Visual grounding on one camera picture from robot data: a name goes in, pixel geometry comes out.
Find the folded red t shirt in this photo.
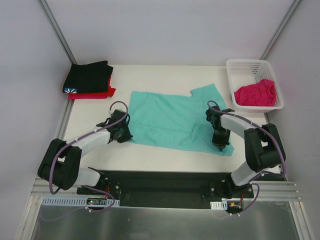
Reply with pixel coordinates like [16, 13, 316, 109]
[67, 76, 116, 100]

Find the left white cable duct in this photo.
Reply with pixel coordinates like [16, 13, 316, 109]
[42, 196, 120, 208]

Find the pink t shirt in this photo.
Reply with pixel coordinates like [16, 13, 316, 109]
[234, 79, 277, 107]

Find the white cable duct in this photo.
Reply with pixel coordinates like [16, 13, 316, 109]
[42, 196, 120, 208]
[210, 200, 228, 211]

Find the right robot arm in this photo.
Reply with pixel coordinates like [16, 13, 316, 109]
[205, 100, 286, 198]

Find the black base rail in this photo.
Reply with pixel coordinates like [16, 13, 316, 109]
[76, 170, 254, 209]

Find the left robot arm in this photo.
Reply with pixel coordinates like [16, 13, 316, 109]
[37, 109, 132, 195]

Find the left aluminium frame post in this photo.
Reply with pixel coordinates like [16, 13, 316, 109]
[38, 0, 77, 64]

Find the right white cable duct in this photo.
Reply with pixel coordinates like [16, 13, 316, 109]
[210, 200, 228, 211]

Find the folded black t shirt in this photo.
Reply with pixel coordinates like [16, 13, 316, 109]
[62, 60, 114, 94]

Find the aluminium frame post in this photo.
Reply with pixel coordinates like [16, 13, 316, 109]
[38, 0, 77, 64]
[259, 0, 303, 60]

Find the right aluminium frame post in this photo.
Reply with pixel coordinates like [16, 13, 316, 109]
[259, 0, 303, 60]

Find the white plastic basket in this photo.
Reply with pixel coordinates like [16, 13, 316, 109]
[226, 59, 284, 113]

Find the teal t shirt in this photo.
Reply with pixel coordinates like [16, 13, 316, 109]
[128, 84, 234, 157]

